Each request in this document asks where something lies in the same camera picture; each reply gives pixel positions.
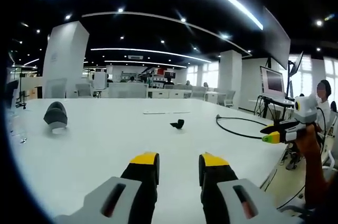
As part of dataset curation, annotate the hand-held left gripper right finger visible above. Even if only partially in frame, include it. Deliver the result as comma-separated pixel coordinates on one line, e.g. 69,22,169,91
198,152,304,224

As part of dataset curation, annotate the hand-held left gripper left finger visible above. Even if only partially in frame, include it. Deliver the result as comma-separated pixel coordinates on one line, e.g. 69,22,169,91
54,151,161,224

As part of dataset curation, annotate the black charging cable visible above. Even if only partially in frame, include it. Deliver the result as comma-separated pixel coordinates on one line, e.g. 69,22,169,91
215,114,275,140

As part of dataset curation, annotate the black velcro strap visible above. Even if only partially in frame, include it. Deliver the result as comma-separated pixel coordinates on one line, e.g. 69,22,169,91
170,119,185,130

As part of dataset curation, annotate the white desk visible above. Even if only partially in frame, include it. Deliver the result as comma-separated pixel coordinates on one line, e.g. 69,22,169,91
6,98,293,221

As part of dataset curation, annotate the computer monitor on stand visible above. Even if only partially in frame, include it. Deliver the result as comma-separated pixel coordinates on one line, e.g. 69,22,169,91
259,66,294,103

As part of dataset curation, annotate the white office chair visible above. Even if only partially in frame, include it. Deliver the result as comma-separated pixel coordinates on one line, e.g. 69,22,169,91
217,89,236,108
75,83,95,99

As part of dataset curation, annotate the white square pillar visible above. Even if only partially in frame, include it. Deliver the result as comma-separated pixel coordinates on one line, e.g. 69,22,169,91
218,50,243,108
42,21,90,99

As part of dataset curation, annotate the large dark hanging screen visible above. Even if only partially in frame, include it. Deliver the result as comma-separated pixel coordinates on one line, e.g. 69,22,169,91
262,6,292,70

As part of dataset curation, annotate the white flat strip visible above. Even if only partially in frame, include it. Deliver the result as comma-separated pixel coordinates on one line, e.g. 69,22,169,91
143,110,191,115

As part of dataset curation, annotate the dark grey rounded object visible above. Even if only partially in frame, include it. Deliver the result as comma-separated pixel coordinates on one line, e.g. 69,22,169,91
43,101,68,129

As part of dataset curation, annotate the black tripod stand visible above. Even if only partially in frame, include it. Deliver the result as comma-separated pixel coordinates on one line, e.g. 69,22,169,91
15,73,27,110

